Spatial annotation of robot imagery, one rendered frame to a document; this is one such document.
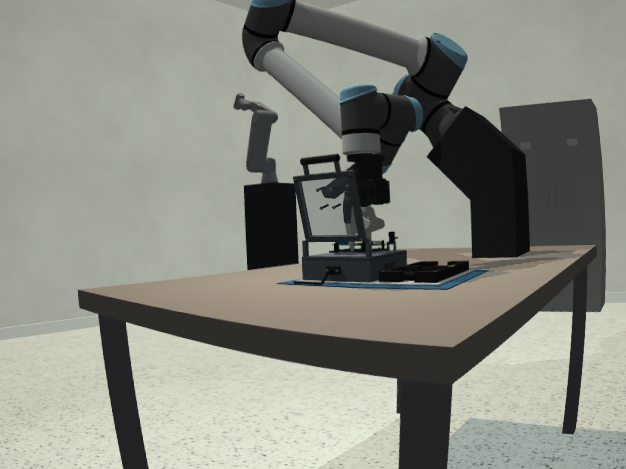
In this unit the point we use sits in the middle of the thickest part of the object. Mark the green circuit board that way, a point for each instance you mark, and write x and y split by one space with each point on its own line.
374 243

